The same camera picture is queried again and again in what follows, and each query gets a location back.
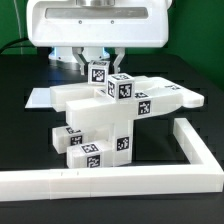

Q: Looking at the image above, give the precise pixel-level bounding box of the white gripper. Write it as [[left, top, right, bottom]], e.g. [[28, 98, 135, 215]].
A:
[[26, 0, 170, 75]]

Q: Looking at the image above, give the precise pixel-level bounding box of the white tagged cube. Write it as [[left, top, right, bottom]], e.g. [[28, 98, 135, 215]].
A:
[[106, 73, 134, 101], [88, 60, 110, 85]]

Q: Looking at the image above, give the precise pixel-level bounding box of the white chair seat part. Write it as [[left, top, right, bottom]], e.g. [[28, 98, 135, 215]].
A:
[[83, 119, 134, 167]]

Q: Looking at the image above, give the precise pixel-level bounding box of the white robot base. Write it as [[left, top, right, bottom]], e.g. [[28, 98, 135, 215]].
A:
[[48, 47, 110, 70]]

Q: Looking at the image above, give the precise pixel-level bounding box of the white tag sheet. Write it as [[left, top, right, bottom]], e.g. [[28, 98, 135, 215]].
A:
[[25, 88, 52, 109]]

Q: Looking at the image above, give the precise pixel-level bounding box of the black cable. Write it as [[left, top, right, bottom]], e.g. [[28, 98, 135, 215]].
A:
[[0, 36, 29, 56]]

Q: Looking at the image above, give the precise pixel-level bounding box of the white U-shaped frame fence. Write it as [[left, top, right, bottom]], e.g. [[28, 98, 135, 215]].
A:
[[0, 118, 224, 202]]

